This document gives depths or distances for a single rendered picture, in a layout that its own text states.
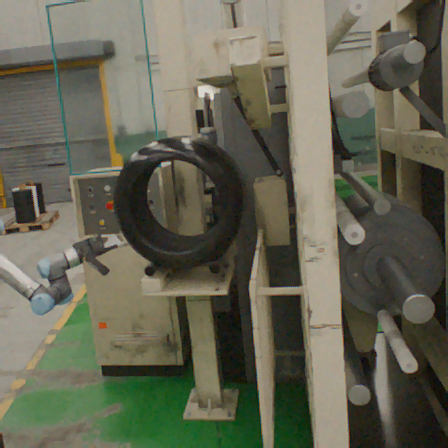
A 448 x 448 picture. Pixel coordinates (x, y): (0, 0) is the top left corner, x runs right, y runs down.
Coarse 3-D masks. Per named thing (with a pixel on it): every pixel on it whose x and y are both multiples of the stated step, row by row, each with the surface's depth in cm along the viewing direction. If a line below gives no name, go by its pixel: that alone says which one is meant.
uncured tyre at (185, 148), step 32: (128, 160) 197; (160, 160) 191; (192, 160) 189; (224, 160) 191; (128, 192) 196; (224, 192) 189; (128, 224) 199; (160, 224) 227; (224, 224) 191; (160, 256) 199; (192, 256) 196
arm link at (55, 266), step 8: (56, 256) 186; (64, 256) 186; (40, 264) 182; (48, 264) 183; (56, 264) 184; (64, 264) 186; (40, 272) 183; (48, 272) 183; (56, 272) 184; (64, 272) 187
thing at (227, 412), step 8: (192, 392) 267; (232, 392) 263; (192, 408) 252; (200, 408) 250; (216, 408) 249; (224, 408) 249; (232, 408) 249; (184, 416) 246; (192, 416) 246; (200, 416) 245; (208, 416) 244; (216, 416) 243; (224, 416) 243; (232, 416) 242
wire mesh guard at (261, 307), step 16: (256, 256) 172; (256, 272) 155; (256, 304) 143; (256, 320) 144; (256, 336) 145; (272, 336) 236; (256, 352) 146; (272, 352) 231; (272, 368) 222; (272, 384) 208; (272, 400) 200; (272, 416) 189; (272, 432) 180
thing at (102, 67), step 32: (96, 0) 258; (128, 0) 255; (64, 32) 264; (96, 32) 261; (128, 32) 258; (64, 64) 267; (96, 64) 264; (128, 64) 261; (64, 96) 271; (96, 96) 267; (128, 96) 264; (64, 128) 274; (96, 128) 271; (128, 128) 267; (96, 160) 274
